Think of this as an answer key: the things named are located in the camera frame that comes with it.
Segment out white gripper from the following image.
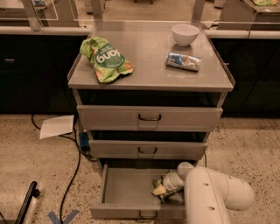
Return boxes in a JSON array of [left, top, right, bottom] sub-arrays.
[[152, 171, 185, 196]]

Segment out white bowl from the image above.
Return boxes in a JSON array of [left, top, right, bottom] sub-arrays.
[[171, 24, 200, 46]]

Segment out green jalapeno chip bag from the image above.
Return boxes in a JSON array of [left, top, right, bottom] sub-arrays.
[[151, 171, 184, 202]]

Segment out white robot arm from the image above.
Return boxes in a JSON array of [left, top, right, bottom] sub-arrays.
[[152, 162, 255, 224]]

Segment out grey drawer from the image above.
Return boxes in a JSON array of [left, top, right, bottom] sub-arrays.
[[77, 105, 222, 132], [90, 161, 186, 220], [89, 140, 207, 160]]

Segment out black bar on floor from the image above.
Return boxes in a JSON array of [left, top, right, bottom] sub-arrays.
[[14, 181, 40, 224]]

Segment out top grey drawer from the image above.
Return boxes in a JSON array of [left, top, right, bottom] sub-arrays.
[[77, 105, 222, 132]]

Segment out black floor cable left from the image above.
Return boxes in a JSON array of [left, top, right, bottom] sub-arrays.
[[31, 114, 97, 224]]

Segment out blue tape cross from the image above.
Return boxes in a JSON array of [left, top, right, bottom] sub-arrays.
[[47, 209, 81, 224]]

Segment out white paper sheet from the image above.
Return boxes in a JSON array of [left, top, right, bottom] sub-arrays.
[[39, 115, 74, 139]]

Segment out middle grey drawer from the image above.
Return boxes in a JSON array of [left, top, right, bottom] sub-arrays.
[[89, 140, 207, 160]]

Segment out blue silver snack packet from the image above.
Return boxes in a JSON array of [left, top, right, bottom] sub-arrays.
[[165, 52, 201, 72]]

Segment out bottom grey drawer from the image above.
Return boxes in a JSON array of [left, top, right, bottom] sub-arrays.
[[90, 161, 186, 220]]

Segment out light green snack bag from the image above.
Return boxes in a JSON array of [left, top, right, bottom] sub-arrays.
[[80, 37, 134, 84]]

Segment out dark counter cabinets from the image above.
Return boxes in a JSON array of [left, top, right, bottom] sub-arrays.
[[0, 34, 85, 114]]

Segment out grey metal drawer cabinet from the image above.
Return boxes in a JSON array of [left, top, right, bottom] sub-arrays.
[[68, 22, 235, 171]]

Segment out blue power adapter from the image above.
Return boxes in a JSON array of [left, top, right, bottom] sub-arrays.
[[79, 132, 89, 151]]

